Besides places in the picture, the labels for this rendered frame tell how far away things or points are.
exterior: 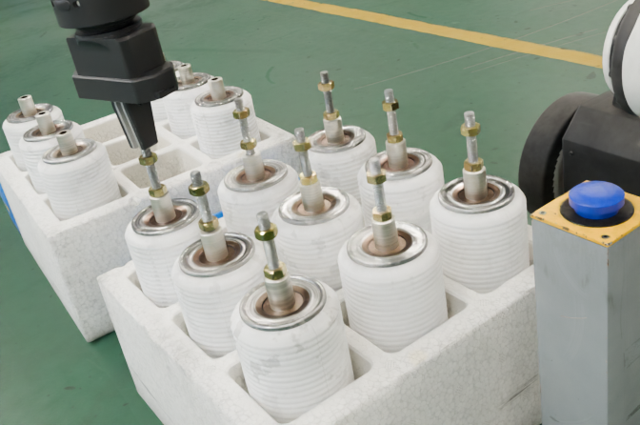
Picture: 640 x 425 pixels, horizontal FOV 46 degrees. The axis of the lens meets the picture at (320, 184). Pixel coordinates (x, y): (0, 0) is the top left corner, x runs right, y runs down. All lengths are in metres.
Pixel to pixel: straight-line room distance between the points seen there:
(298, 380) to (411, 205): 0.26
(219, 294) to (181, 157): 0.54
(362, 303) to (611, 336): 0.22
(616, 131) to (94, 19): 0.64
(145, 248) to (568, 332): 0.43
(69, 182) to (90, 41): 0.37
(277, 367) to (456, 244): 0.23
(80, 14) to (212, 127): 0.45
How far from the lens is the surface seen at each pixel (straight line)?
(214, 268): 0.73
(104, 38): 0.75
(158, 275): 0.83
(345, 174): 0.91
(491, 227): 0.74
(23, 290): 1.35
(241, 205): 0.86
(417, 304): 0.70
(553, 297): 0.64
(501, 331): 0.75
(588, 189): 0.61
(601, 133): 1.03
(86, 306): 1.12
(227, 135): 1.15
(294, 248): 0.77
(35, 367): 1.15
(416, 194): 0.82
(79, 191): 1.09
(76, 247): 1.08
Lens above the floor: 0.63
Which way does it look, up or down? 26 degrees down
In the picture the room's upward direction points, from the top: 11 degrees counter-clockwise
